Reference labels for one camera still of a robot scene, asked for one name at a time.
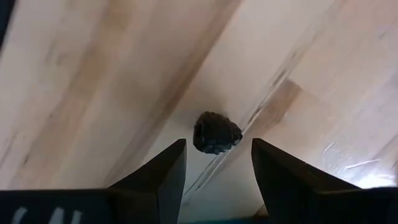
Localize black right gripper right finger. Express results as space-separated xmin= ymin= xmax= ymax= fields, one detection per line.
xmin=251 ymin=138 xmax=398 ymax=224

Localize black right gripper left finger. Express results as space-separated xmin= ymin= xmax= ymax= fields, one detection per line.
xmin=0 ymin=139 xmax=187 ymax=224

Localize black toy blackberry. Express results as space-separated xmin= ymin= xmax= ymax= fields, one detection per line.
xmin=192 ymin=111 xmax=243 ymax=156

